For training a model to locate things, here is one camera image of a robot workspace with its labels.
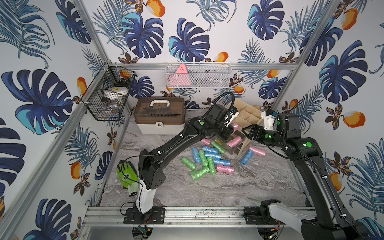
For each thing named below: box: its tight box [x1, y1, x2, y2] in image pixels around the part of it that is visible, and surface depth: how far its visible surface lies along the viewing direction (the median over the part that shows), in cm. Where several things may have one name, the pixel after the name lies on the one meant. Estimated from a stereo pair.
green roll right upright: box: [207, 156, 217, 176], surface depth 91 cm
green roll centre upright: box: [198, 149, 209, 167], surface depth 94 cm
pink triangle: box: [175, 63, 188, 74], surface depth 90 cm
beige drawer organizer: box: [231, 98, 263, 156], surface depth 84 cm
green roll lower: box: [189, 166, 210, 181], surface depth 88 cm
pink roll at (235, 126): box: [233, 123, 239, 132], surface depth 75 cm
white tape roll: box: [107, 86, 129, 97], surface depth 84 cm
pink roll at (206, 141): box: [201, 138, 212, 147], surface depth 102 cm
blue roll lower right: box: [213, 159, 231, 166], surface depth 92 cm
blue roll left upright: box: [192, 147, 201, 164], surface depth 96 cm
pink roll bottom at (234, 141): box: [226, 136, 242, 148], surface depth 82 cm
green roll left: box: [181, 157, 197, 171], surface depth 93 cm
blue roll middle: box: [205, 152, 222, 160], surface depth 94 cm
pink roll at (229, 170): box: [216, 164, 235, 175], surface depth 90 cm
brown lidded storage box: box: [133, 96, 186, 135], surface depth 98 cm
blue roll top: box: [203, 145, 219, 153], surface depth 97 cm
